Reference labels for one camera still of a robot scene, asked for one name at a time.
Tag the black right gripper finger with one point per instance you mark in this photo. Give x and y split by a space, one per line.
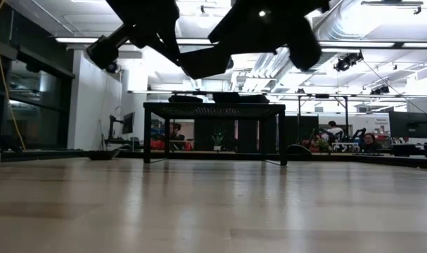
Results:
206 63

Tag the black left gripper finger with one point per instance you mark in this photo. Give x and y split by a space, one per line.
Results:
167 47

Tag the black wavy square dish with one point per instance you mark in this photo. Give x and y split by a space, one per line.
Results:
254 99

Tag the black background robot arm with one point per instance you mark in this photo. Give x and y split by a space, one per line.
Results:
359 133

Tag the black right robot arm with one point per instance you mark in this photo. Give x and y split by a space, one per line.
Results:
269 17

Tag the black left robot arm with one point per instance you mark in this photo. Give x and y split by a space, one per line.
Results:
143 10

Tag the black perforated metal shelf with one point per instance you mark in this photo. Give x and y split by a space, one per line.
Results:
216 109

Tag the black ceiling spotlight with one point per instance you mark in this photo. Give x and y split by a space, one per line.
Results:
348 60

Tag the long white light bar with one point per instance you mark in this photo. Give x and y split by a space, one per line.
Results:
357 44

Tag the person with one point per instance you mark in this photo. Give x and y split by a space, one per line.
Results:
176 133
334 130
370 141
307 143

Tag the small green potted plant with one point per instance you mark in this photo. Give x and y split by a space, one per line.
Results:
217 140

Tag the small black ceiling fixture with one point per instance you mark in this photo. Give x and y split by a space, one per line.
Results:
417 10

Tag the large black computer monitor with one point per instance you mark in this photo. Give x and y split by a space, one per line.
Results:
408 124

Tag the black hanging ceiling camera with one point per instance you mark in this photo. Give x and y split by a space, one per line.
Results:
231 64
112 67

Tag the black metal background frame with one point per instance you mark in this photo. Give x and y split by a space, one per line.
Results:
347 116

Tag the white wall sign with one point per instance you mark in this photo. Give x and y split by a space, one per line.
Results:
382 121

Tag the black aluminium table frame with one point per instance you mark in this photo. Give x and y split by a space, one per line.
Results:
392 161

